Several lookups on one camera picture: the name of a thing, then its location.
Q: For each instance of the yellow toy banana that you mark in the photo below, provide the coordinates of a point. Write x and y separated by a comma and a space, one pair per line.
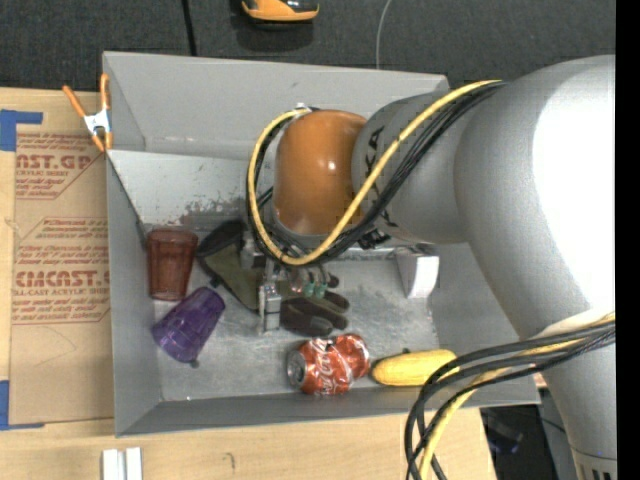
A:
410, 368

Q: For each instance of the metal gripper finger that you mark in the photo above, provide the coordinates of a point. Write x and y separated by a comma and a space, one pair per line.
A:
261, 308
273, 303

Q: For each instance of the red-brown clear plastic cup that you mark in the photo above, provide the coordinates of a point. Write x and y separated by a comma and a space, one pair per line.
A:
170, 263

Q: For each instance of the grey metal bin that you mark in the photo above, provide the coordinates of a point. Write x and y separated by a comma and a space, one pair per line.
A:
210, 108

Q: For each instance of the crushed red soda can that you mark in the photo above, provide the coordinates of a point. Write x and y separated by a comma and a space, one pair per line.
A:
327, 365

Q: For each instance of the purple clear plastic cup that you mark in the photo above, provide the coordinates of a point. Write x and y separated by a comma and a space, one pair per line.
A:
190, 325

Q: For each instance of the brown cardboard board red print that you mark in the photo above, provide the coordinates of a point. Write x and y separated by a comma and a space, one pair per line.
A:
55, 348

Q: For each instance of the white box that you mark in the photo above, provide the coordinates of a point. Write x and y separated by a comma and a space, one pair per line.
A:
420, 275

